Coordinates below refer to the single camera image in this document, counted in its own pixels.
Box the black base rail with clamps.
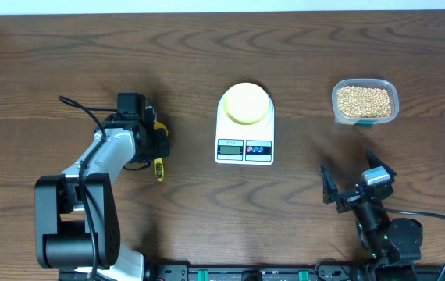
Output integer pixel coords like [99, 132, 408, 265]
[58, 263, 445, 281]

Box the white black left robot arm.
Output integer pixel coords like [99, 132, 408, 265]
[34, 106, 169, 280]

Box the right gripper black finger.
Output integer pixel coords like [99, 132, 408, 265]
[320, 165, 338, 204]
[365, 149, 397, 178]

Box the clear container of soybeans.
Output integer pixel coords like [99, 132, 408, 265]
[332, 79, 400, 128]

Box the white digital kitchen scale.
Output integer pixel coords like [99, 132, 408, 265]
[214, 92, 275, 165]

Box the yellow plastic scoop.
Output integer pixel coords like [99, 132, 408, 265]
[154, 122, 169, 182]

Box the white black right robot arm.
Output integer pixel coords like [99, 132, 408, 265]
[320, 150, 423, 280]

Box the yellow plastic bowl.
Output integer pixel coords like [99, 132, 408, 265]
[222, 83, 271, 125]

